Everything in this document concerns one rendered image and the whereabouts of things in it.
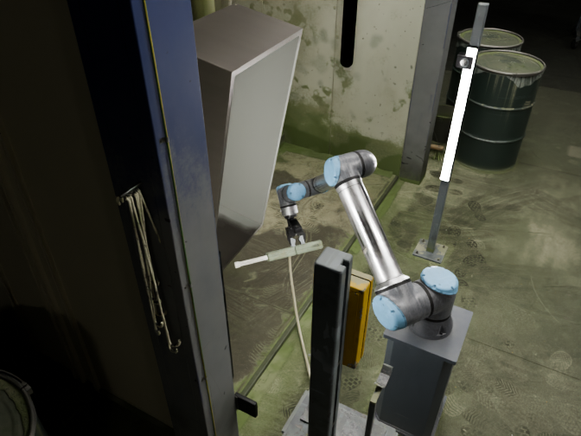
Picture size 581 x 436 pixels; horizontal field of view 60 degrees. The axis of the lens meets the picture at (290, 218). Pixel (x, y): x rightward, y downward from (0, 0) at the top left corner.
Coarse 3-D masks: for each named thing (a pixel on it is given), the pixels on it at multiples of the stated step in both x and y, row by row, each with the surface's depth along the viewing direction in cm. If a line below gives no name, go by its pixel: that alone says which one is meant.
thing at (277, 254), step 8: (320, 240) 271; (288, 248) 267; (296, 248) 268; (304, 248) 269; (312, 248) 270; (320, 248) 271; (264, 256) 265; (272, 256) 265; (280, 256) 266; (288, 256) 267; (240, 264) 262; (248, 264) 264
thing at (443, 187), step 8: (480, 8) 254; (480, 16) 256; (480, 24) 258; (472, 32) 262; (480, 32) 260; (472, 40) 264; (480, 40) 263; (440, 184) 318; (448, 184) 316; (440, 192) 321; (440, 200) 324; (440, 208) 327; (440, 216) 330; (432, 224) 336; (432, 232) 340; (432, 240) 343; (432, 248) 347
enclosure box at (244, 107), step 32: (224, 32) 204; (256, 32) 210; (288, 32) 216; (224, 64) 183; (256, 64) 243; (288, 64) 235; (224, 96) 187; (256, 96) 253; (288, 96) 244; (224, 128) 195; (256, 128) 264; (224, 160) 207; (256, 160) 276; (224, 192) 300; (256, 192) 289; (224, 224) 295; (256, 224) 300; (224, 256) 276
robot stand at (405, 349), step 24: (456, 312) 220; (384, 336) 211; (408, 336) 210; (456, 336) 210; (384, 360) 226; (408, 360) 214; (432, 360) 206; (456, 360) 200; (408, 384) 222; (432, 384) 214; (384, 408) 240; (408, 408) 231; (432, 408) 224; (408, 432) 240; (432, 432) 241
